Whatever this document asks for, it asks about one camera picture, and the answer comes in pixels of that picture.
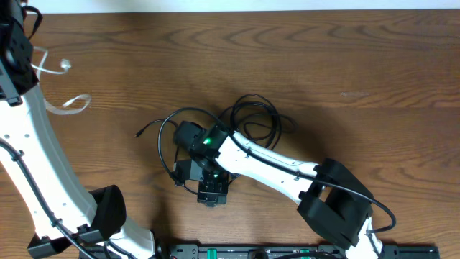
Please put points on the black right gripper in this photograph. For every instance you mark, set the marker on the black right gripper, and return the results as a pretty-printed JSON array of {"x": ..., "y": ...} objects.
[{"x": 213, "y": 194}]

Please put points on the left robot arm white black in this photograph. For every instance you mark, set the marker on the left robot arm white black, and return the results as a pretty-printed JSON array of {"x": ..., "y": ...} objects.
[{"x": 63, "y": 211}]

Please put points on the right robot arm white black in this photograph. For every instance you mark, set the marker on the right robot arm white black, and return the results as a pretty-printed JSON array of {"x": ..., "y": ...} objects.
[{"x": 332, "y": 201}]

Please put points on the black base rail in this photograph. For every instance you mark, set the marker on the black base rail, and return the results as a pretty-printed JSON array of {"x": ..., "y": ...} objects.
[{"x": 193, "y": 251}]

